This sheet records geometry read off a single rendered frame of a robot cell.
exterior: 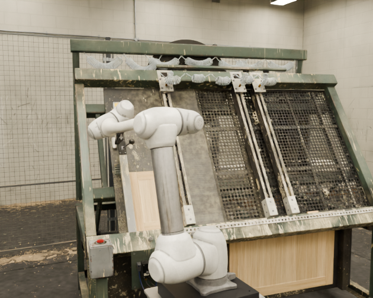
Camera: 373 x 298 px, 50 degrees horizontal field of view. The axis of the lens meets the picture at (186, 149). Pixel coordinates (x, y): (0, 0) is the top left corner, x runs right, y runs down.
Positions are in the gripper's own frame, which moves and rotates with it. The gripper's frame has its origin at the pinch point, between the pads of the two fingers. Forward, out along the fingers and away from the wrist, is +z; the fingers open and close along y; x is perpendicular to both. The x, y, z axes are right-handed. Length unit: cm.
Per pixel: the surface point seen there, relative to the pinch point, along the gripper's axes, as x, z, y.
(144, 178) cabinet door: 16.8, 13.7, 21.6
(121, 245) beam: -3, 11, 64
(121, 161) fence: 3.1, 11.6, 8.8
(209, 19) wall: 267, 315, -445
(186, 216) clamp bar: 39, 8, 51
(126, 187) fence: 4.1, 11.6, 27.4
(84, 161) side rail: -20.4, 10.6, 8.5
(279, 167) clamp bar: 116, 8, 21
